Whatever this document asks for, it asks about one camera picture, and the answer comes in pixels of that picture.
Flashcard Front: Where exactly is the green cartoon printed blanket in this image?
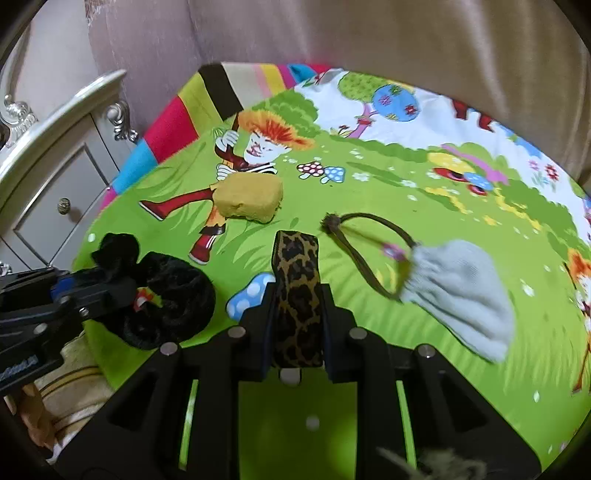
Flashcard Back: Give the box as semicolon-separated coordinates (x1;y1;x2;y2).
71;69;591;480

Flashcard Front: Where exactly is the black fluffy cloth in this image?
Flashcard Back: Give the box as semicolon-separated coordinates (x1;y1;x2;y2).
90;233;217;349

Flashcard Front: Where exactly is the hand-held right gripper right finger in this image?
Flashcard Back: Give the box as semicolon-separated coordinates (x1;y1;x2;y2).
320;282;541;480

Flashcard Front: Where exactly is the leopard print strip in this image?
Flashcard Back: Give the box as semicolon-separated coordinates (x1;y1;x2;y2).
272;230;324;368

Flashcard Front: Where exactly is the yellow sponge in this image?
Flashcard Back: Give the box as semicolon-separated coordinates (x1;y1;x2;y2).
217;173;284;225

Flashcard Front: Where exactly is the rainbow striped blanket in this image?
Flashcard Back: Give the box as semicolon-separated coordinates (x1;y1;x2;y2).
99;62;333;210

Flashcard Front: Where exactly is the beige curtain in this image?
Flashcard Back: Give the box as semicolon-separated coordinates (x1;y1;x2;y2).
185;0;591;185

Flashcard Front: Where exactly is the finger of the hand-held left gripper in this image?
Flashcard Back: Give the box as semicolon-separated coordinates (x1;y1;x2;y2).
28;272;141;334
0;267;75;302

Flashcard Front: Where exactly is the cream ornate nightstand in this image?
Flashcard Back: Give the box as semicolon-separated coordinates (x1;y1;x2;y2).
0;69;139;278

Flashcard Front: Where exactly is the grey drawstring pouch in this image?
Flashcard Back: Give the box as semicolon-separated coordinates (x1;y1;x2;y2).
321;211;515;363

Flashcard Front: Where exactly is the person's left hand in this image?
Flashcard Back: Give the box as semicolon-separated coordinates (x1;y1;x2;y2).
16;383;54;450

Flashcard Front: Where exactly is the striped beige velvet cushion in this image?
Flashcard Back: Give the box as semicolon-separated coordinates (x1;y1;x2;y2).
18;330;116;462

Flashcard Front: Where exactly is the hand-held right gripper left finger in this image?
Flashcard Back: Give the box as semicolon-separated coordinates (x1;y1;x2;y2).
53;281;280;480

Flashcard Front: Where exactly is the pink patterned curtain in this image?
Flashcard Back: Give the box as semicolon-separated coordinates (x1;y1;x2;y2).
14;0;204;139

